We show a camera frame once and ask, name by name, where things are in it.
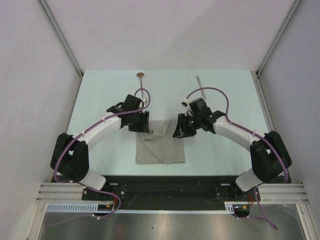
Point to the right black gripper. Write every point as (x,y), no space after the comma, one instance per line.
(181,131)

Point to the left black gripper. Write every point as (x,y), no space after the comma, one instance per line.
(143,127)

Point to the grey cloth napkin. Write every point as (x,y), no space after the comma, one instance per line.
(158,145)

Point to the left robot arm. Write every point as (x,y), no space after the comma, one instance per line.
(70,157)

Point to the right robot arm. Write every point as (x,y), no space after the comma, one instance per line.
(268,153)

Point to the brown wooden spoon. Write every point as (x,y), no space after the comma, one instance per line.
(140,76)

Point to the silver knife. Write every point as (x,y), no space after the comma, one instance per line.
(201,88)

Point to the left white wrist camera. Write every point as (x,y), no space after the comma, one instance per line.
(143,104)

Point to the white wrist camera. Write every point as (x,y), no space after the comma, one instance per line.
(143,104)
(186,104)

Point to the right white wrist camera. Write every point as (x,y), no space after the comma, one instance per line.
(186,104)

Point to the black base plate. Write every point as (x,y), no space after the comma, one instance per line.
(174,191)

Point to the white slotted cable duct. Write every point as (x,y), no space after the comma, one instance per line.
(100,208)

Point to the aluminium cross rail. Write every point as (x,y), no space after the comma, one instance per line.
(293,193)

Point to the left aluminium frame post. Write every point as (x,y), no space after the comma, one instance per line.
(57,30)

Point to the aluminium frame post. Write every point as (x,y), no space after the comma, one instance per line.
(279,35)
(57,30)

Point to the right aluminium frame post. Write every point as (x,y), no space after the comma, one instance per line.
(279,35)

